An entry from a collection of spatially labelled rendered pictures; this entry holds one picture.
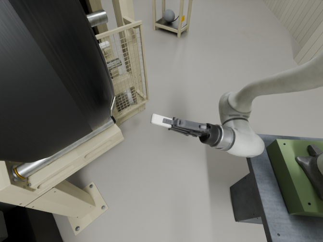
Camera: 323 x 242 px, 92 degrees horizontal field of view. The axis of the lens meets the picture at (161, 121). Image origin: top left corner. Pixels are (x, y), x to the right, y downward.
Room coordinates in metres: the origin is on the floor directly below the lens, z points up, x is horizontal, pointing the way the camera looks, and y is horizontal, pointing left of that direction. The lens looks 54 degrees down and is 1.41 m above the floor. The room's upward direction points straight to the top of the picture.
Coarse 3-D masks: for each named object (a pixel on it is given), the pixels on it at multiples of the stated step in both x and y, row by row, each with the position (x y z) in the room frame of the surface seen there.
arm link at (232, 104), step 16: (304, 64) 0.30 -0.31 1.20; (320, 64) 0.27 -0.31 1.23; (256, 80) 0.41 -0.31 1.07; (272, 80) 0.35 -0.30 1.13; (288, 80) 0.30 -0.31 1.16; (304, 80) 0.27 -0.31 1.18; (320, 80) 0.25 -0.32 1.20; (224, 96) 0.49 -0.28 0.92; (240, 96) 0.42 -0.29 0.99; (256, 96) 0.39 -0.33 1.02; (224, 112) 0.41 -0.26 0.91; (240, 112) 0.38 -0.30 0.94
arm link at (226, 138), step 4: (216, 124) 0.33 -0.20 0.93; (220, 128) 0.31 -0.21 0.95; (224, 128) 0.31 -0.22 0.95; (228, 128) 0.31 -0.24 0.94; (220, 132) 0.29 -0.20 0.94; (224, 132) 0.29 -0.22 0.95; (228, 132) 0.29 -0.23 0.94; (232, 132) 0.30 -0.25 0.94; (220, 136) 0.28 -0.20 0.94; (224, 136) 0.27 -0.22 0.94; (228, 136) 0.28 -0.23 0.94; (232, 136) 0.28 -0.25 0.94; (220, 140) 0.26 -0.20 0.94; (224, 140) 0.26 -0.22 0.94; (228, 140) 0.27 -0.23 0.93; (232, 140) 0.27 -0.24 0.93; (216, 144) 0.26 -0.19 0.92; (220, 144) 0.26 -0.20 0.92; (224, 144) 0.26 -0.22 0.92; (228, 144) 0.26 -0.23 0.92; (232, 144) 0.26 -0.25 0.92; (216, 148) 0.26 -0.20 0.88; (220, 148) 0.25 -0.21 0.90; (224, 148) 0.25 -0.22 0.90; (228, 148) 0.25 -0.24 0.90
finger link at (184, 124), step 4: (180, 120) 0.30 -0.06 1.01; (184, 120) 0.30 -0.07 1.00; (176, 124) 0.29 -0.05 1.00; (180, 124) 0.28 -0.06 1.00; (184, 124) 0.29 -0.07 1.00; (188, 124) 0.29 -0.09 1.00; (192, 124) 0.29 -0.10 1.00; (196, 124) 0.29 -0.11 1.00; (200, 124) 0.29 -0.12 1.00; (204, 124) 0.29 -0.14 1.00; (188, 128) 0.28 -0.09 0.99; (192, 128) 0.28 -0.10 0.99; (196, 128) 0.28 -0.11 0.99; (200, 128) 0.28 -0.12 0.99
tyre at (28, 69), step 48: (0, 0) 0.24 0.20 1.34; (48, 0) 0.28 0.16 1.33; (0, 48) 0.20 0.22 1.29; (48, 48) 0.23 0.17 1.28; (96, 48) 0.30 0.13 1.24; (0, 96) 0.17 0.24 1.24; (48, 96) 0.19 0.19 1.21; (96, 96) 0.24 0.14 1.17; (0, 144) 0.13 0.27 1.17; (48, 144) 0.16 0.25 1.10
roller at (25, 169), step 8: (112, 120) 0.37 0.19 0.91; (104, 128) 0.34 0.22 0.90; (88, 136) 0.30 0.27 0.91; (72, 144) 0.26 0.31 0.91; (80, 144) 0.27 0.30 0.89; (64, 152) 0.24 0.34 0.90; (40, 160) 0.20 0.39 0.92; (48, 160) 0.20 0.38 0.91; (16, 168) 0.17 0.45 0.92; (24, 168) 0.17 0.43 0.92; (32, 168) 0.18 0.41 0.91; (40, 168) 0.18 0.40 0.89; (24, 176) 0.15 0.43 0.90
